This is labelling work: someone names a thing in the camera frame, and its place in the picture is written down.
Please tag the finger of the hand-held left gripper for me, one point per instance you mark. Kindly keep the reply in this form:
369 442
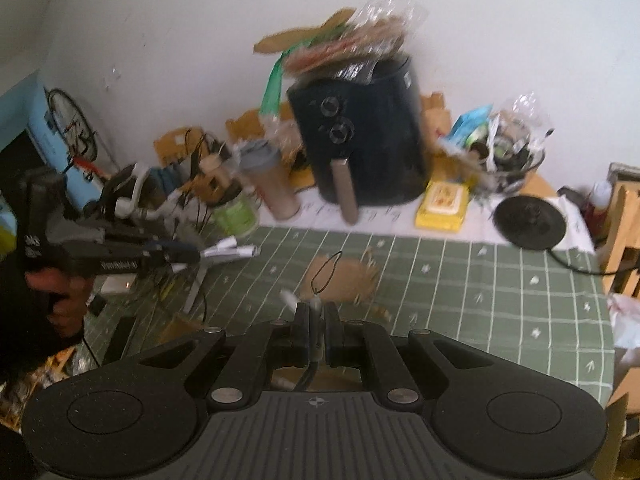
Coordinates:
170 248
175 261

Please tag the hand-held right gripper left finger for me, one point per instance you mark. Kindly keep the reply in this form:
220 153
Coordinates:
301 330

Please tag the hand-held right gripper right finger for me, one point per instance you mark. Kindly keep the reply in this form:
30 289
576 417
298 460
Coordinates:
332 335

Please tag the person's left hand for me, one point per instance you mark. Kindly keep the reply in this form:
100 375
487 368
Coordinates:
62 300

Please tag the white tripod stand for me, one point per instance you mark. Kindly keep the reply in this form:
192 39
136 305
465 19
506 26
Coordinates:
197 285

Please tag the green label jar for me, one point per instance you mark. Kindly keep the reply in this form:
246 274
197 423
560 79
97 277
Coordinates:
235 215

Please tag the light blue bicycle print board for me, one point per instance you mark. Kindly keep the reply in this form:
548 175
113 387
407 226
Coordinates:
45 135

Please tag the beige tumbler with grey lid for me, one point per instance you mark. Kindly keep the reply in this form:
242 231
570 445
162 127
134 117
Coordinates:
272 180

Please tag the white sheet with writing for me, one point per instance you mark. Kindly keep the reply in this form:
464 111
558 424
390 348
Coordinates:
390 220

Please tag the green checked tablecloth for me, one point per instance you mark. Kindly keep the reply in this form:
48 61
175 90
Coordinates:
475 300

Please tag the yellow wipes packet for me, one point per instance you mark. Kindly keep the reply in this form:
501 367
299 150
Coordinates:
442 205

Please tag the green plastic strip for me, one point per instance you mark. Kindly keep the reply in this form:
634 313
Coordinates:
272 85

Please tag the black air fryer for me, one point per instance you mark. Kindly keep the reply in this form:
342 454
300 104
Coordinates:
370 145

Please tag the black round kettle base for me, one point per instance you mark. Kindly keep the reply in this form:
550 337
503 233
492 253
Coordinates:
530 220

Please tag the glass bowl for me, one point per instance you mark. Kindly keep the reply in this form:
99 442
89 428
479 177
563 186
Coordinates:
510 172

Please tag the brown cardboard piece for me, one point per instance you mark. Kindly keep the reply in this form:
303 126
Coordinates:
295 37

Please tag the light blue snack packet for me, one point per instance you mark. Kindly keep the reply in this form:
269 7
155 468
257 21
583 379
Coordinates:
470 125

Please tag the clear plastic snack bag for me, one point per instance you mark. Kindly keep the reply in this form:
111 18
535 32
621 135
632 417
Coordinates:
370 35

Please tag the white crumpled plastic bag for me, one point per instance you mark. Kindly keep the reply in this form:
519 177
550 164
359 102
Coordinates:
625 320

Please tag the red sauce bottle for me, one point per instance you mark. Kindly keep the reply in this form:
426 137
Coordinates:
597 210

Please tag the wooden rack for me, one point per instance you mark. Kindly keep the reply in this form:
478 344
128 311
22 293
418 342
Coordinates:
625 230

